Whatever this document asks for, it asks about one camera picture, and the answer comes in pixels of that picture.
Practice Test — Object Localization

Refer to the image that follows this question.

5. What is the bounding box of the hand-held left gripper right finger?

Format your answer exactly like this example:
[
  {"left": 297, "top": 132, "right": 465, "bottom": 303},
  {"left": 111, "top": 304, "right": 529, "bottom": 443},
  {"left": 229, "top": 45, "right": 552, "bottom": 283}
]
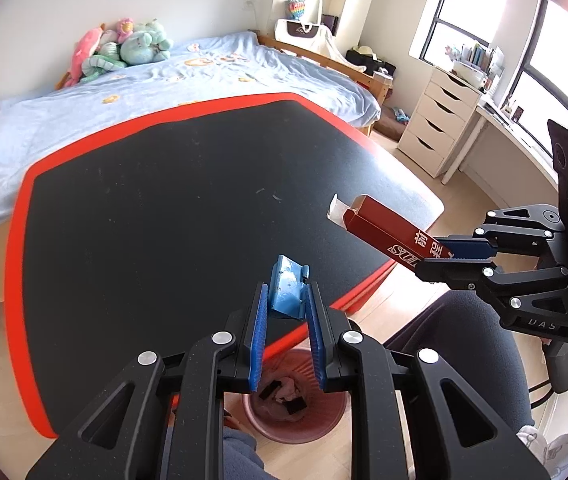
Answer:
[{"left": 306, "top": 282, "right": 550, "bottom": 480}]

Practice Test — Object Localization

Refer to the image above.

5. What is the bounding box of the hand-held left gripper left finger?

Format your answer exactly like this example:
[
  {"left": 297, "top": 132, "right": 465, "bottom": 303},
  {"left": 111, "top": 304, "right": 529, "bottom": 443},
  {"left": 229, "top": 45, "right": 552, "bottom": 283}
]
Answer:
[{"left": 26, "top": 282, "right": 270, "bottom": 480}]

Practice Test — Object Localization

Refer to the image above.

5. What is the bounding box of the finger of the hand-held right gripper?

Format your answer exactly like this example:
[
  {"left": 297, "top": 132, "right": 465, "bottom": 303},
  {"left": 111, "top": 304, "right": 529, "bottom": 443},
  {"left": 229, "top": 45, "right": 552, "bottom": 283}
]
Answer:
[
  {"left": 411, "top": 258, "right": 568, "bottom": 312},
  {"left": 434, "top": 204, "right": 565, "bottom": 261}
]

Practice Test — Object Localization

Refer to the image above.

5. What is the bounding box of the blue plastic piece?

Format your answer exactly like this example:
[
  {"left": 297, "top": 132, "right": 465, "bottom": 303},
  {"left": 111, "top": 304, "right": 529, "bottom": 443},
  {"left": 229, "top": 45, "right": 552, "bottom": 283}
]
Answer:
[{"left": 270, "top": 255, "right": 311, "bottom": 321}]

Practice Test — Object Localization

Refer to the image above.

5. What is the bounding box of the long red carton box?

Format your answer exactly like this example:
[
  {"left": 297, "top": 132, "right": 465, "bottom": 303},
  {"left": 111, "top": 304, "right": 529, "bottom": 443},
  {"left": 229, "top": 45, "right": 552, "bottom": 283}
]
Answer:
[{"left": 327, "top": 194, "right": 458, "bottom": 272}]

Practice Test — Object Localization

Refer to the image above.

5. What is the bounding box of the pink plastic waste bin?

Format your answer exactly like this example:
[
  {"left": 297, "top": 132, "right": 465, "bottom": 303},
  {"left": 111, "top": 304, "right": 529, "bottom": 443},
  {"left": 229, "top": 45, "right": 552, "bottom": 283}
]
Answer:
[{"left": 240, "top": 342, "right": 353, "bottom": 444}]

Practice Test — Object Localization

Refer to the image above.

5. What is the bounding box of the white sock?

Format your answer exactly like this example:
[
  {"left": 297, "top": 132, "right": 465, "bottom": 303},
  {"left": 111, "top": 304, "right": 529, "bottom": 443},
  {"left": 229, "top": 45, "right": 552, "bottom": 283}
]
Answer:
[{"left": 275, "top": 376, "right": 311, "bottom": 405}]

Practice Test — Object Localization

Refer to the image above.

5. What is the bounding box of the person's right leg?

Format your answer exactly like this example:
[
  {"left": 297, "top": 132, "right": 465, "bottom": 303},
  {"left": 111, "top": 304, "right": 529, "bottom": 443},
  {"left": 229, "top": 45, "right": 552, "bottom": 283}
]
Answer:
[{"left": 383, "top": 290, "right": 536, "bottom": 442}]

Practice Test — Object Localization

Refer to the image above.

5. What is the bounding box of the person's leg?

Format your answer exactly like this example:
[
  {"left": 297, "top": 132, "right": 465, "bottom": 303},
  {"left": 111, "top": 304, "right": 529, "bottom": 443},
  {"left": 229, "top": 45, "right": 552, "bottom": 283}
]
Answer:
[
  {"left": 221, "top": 427, "right": 276, "bottom": 480},
  {"left": 383, "top": 290, "right": 536, "bottom": 442}
]

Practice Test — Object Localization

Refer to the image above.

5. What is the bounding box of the white desk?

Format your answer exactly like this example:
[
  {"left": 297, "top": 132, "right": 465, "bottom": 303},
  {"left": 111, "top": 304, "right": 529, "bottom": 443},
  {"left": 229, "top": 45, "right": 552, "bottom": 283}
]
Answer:
[{"left": 440, "top": 102, "right": 561, "bottom": 187}]

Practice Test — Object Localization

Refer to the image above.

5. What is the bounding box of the person's left leg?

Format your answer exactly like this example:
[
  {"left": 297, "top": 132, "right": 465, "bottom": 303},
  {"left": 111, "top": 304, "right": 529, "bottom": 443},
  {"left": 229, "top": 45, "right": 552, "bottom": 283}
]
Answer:
[{"left": 221, "top": 427, "right": 276, "bottom": 480}]

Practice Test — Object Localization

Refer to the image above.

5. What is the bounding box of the white drawer unit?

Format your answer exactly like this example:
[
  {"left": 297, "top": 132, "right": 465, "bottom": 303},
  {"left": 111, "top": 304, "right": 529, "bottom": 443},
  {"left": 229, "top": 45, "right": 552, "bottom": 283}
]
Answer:
[{"left": 397, "top": 67, "right": 481, "bottom": 179}]

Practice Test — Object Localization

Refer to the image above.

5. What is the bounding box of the brown floor mat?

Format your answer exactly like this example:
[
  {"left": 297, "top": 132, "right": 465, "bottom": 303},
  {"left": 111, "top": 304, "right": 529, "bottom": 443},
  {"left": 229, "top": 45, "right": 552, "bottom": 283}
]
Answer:
[{"left": 373, "top": 106, "right": 411, "bottom": 139}]

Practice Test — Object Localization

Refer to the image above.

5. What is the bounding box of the row of books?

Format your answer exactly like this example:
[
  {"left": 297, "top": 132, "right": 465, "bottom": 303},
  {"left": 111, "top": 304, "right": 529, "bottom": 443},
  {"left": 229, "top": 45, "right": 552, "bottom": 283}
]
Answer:
[{"left": 460, "top": 41, "right": 506, "bottom": 74}]

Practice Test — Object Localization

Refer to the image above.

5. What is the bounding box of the person's torso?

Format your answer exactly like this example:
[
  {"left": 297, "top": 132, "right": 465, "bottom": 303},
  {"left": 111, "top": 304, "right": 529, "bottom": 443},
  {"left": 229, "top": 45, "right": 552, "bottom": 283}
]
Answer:
[{"left": 516, "top": 424, "right": 568, "bottom": 480}]

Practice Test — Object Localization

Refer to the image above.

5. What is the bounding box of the wooden bed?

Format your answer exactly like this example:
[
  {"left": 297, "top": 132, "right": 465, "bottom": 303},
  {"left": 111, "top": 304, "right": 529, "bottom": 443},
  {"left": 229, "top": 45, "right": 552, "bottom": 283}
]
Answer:
[{"left": 0, "top": 30, "right": 395, "bottom": 332}]

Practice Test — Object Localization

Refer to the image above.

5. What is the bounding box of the black bag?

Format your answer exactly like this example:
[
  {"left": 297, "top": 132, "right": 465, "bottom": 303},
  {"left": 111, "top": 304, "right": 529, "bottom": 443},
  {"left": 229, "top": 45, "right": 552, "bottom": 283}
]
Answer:
[{"left": 346, "top": 49, "right": 398, "bottom": 75}]

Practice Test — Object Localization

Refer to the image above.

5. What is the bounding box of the window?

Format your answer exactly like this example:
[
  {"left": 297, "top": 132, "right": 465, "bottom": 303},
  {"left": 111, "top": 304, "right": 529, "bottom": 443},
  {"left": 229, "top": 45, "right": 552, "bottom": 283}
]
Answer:
[{"left": 408, "top": 0, "right": 568, "bottom": 132}]

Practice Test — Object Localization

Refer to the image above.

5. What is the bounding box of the bed with blue sheet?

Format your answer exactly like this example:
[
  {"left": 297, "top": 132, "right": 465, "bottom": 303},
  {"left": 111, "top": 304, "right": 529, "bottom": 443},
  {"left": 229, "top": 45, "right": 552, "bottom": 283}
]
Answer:
[{"left": 0, "top": 31, "right": 382, "bottom": 252}]

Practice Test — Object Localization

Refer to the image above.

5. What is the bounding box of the white tote bag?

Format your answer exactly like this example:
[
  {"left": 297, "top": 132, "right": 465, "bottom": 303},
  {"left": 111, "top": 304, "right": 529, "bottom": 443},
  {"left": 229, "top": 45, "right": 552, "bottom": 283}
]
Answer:
[{"left": 273, "top": 18, "right": 346, "bottom": 69}]

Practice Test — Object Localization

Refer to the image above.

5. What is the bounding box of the blue-green plush toy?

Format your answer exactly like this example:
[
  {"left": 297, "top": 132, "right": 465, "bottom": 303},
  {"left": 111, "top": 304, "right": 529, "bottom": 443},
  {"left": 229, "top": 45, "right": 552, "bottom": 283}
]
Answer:
[{"left": 121, "top": 18, "right": 174, "bottom": 66}]

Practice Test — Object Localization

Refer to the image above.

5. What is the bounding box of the green striped plush toy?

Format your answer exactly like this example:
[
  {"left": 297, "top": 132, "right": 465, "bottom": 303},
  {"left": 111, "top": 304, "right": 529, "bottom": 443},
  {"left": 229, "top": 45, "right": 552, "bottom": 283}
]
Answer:
[{"left": 81, "top": 41, "right": 128, "bottom": 80}]

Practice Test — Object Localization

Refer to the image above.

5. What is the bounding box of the pink plush toy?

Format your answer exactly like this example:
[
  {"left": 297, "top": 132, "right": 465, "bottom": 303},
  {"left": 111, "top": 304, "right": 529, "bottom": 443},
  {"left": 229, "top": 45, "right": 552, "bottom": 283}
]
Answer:
[{"left": 64, "top": 25, "right": 106, "bottom": 88}]

